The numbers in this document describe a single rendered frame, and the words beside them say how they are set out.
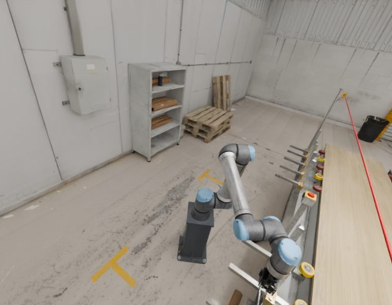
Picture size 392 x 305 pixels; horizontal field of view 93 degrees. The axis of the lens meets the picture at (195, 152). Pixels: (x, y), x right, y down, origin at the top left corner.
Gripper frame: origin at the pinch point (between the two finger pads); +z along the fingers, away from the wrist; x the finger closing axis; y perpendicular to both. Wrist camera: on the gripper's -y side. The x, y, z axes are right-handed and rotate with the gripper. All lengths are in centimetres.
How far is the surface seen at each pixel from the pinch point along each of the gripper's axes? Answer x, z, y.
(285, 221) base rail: 6, 29, -86
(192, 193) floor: -112, 99, -119
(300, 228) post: 7.5, -16.2, -35.4
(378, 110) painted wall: 170, 17, -777
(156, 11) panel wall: -262, -125, -187
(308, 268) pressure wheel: 22.3, 7.9, -32.4
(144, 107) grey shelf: -227, 0, -130
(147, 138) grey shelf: -220, 52, -131
